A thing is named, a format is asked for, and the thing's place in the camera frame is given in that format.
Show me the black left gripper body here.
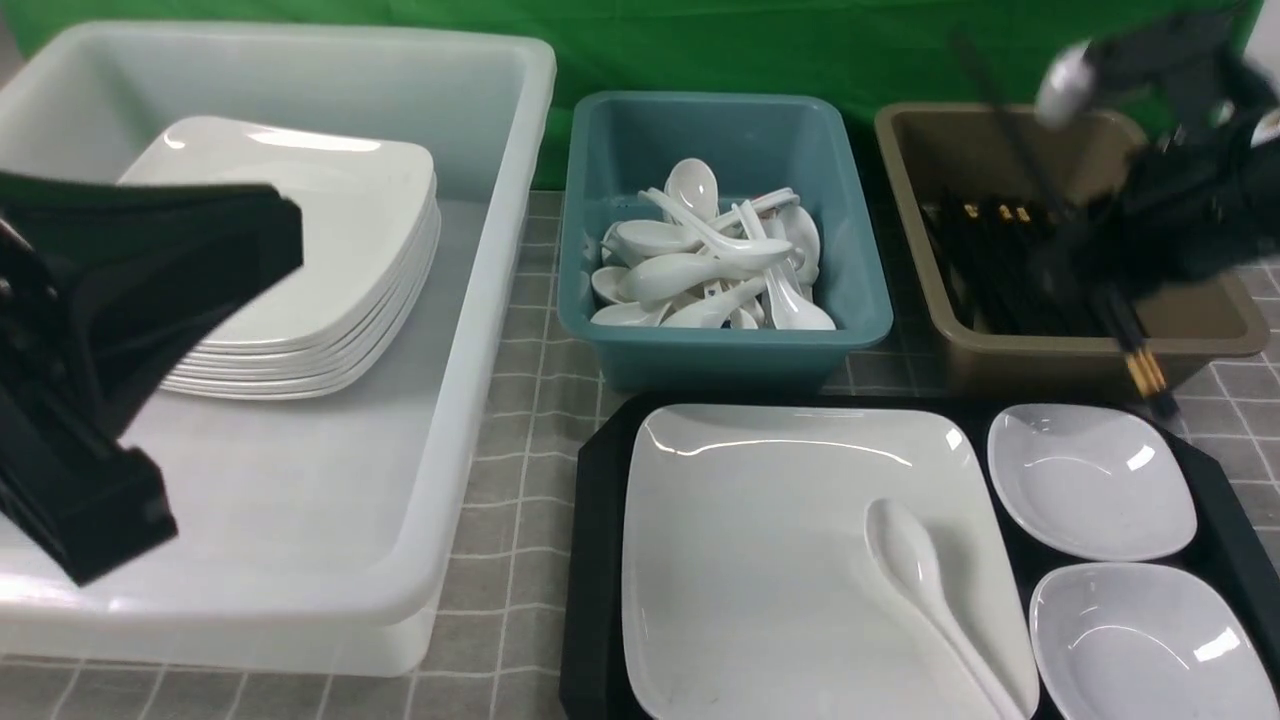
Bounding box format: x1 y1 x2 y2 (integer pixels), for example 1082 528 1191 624
1 172 305 587

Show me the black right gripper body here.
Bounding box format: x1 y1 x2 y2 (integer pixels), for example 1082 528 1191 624
1080 5 1277 291

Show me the small white bowl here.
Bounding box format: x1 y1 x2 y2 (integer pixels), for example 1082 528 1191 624
987 404 1198 562
1029 562 1279 719

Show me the white ceramic soup spoon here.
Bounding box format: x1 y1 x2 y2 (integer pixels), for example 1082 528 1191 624
864 497 1027 719

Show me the large white square plate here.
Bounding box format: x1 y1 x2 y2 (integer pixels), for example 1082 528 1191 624
621 404 1041 719

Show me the brown plastic bin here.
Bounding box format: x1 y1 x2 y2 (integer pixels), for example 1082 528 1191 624
876 102 1270 402

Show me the bundle of black chopsticks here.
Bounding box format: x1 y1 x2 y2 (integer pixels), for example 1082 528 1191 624
922 192 1105 337

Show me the stack of white plates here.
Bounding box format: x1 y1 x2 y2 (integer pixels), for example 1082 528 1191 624
119 117 442 401

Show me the large white plastic tub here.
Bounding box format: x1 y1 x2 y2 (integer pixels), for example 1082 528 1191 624
3 20 556 676

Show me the green backdrop cloth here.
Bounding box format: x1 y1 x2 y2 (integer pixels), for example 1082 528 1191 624
3 1 1187 190

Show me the pile of white spoons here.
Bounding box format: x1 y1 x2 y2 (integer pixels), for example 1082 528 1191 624
588 158 837 331

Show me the teal plastic bin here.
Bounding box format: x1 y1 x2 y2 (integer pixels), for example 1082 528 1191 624
557 91 893 393

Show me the grey checked tablecloth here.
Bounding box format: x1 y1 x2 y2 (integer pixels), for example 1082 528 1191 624
1 192 1277 719

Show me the black serving tray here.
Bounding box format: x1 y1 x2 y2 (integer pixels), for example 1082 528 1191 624
559 391 1279 719

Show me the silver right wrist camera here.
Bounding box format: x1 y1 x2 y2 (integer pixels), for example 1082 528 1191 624
1036 40 1094 129

